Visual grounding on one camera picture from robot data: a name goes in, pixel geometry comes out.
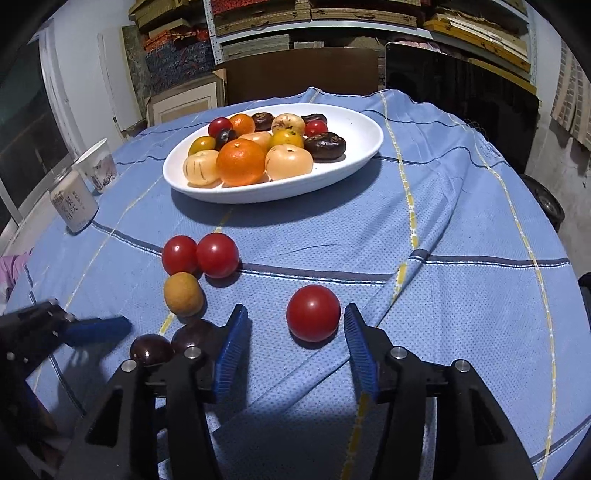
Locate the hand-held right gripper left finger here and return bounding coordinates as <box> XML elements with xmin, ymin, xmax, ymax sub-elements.
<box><xmin>58</xmin><ymin>304</ymin><xmax>252</xmax><ymax>480</ymax></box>

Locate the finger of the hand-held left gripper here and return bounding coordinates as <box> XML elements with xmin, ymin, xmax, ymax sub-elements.
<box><xmin>0</xmin><ymin>300</ymin><xmax>132</xmax><ymax>348</ymax></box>
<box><xmin>0</xmin><ymin>344</ymin><xmax>54</xmax><ymax>416</ymax></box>

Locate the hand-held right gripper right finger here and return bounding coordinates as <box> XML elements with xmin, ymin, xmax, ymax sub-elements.
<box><xmin>343</xmin><ymin>302</ymin><xmax>539</xmax><ymax>480</ymax></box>

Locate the orange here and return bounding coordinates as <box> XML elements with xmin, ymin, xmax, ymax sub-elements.
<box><xmin>216</xmin><ymin>138</ymin><xmax>267</xmax><ymax>186</ymax></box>
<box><xmin>229</xmin><ymin>113</ymin><xmax>256</xmax><ymax>136</ymax></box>

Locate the yellow cherry tomato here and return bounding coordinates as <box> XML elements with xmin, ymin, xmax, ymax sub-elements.
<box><xmin>188</xmin><ymin>136</ymin><xmax>218</xmax><ymax>157</ymax></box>
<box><xmin>269</xmin><ymin>130</ymin><xmax>304</xmax><ymax>149</ymax></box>

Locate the pale orange tomato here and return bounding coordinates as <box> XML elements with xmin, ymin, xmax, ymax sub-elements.
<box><xmin>238</xmin><ymin>132</ymin><xmax>272</xmax><ymax>151</ymax></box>

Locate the white oval plate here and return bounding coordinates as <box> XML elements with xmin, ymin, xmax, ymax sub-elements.
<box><xmin>163</xmin><ymin>103</ymin><xmax>385</xmax><ymax>205</ymax></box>

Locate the small dark water chestnut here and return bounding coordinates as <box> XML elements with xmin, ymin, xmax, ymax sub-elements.
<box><xmin>130</xmin><ymin>335</ymin><xmax>175</xmax><ymax>367</ymax></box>
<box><xmin>171</xmin><ymin>320</ymin><xmax>218</xmax><ymax>354</ymax></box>

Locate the tan longan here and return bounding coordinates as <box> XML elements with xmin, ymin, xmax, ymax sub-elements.
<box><xmin>164</xmin><ymin>272</ymin><xmax>204</xmax><ymax>318</ymax></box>

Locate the pink cloth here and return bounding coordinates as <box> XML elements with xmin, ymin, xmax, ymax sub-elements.
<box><xmin>0</xmin><ymin>254</ymin><xmax>31</xmax><ymax>296</ymax></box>

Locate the blue checked tablecloth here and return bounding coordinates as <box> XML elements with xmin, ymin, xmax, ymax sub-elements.
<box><xmin>4</xmin><ymin>85</ymin><xmax>583</xmax><ymax>480</ymax></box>

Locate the white drink can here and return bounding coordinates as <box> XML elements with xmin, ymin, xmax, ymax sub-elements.
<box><xmin>48</xmin><ymin>171</ymin><xmax>100</xmax><ymax>233</ymax></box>

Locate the white paper cup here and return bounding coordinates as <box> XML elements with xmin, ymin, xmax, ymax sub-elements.
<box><xmin>73</xmin><ymin>138</ymin><xmax>118</xmax><ymax>193</ymax></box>

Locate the pale beige loquat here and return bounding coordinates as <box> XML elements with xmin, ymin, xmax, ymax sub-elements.
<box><xmin>271</xmin><ymin>113</ymin><xmax>306</xmax><ymax>136</ymax></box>
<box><xmin>265</xmin><ymin>144</ymin><xmax>314</xmax><ymax>182</ymax></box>
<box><xmin>183</xmin><ymin>150</ymin><xmax>221</xmax><ymax>186</ymax></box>

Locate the window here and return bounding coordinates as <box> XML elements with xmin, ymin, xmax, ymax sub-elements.
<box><xmin>0</xmin><ymin>46</ymin><xmax>77</xmax><ymax>227</ymax></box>

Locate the black round stool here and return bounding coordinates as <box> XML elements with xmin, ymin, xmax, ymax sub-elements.
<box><xmin>526</xmin><ymin>175</ymin><xmax>566</xmax><ymax>232</ymax></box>

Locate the pale cardboard box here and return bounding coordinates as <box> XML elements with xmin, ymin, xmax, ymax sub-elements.
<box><xmin>147</xmin><ymin>69</ymin><xmax>227</xmax><ymax>127</ymax></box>

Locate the black panel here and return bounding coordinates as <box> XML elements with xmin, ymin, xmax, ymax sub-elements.
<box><xmin>385</xmin><ymin>42</ymin><xmax>540</xmax><ymax>174</ymax></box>

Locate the patterned storage box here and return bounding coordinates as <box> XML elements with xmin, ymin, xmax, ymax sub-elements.
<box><xmin>143</xmin><ymin>28</ymin><xmax>215</xmax><ymax>79</ymax></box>

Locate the brown cardboard sheet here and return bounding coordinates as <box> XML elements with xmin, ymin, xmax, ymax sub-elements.
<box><xmin>226</xmin><ymin>46</ymin><xmax>386</xmax><ymax>107</ymax></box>

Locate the hanging woven mat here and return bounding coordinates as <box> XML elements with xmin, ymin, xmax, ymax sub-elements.
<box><xmin>551</xmin><ymin>41</ymin><xmax>591</xmax><ymax>148</ymax></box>

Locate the shelf unit with boxes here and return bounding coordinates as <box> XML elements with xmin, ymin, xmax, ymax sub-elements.
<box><xmin>203</xmin><ymin>0</ymin><xmax>539</xmax><ymax>88</ymax></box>

